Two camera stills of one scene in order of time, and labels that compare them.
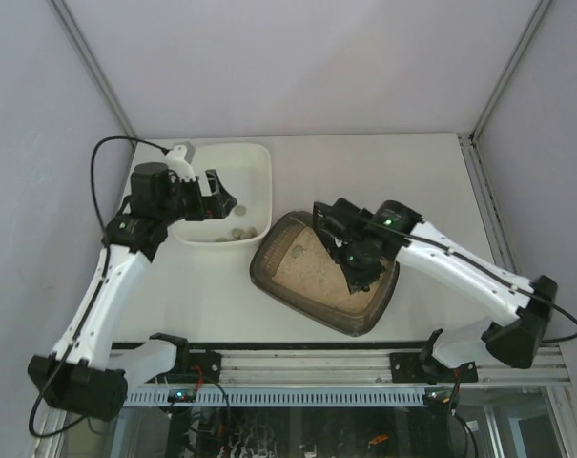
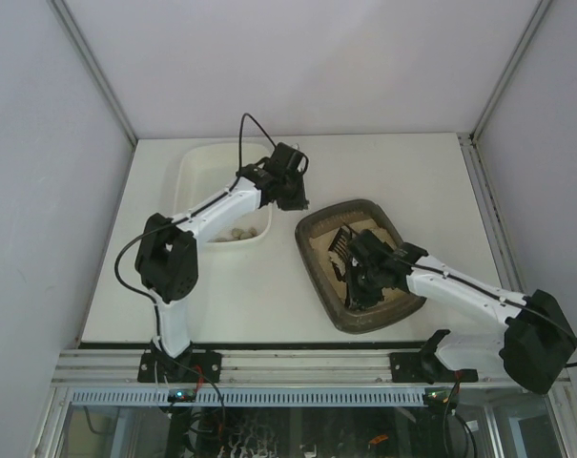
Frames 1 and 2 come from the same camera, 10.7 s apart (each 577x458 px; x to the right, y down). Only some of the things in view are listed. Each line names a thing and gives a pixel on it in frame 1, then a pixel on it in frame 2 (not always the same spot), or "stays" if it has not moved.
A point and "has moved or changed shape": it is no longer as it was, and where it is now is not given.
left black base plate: (192, 367) stays
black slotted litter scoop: (331, 223) has moved or changed shape
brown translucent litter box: (294, 264) has moved or changed shape
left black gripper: (207, 200) -> (292, 198)
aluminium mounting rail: (349, 366) stays
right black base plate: (412, 367) stays
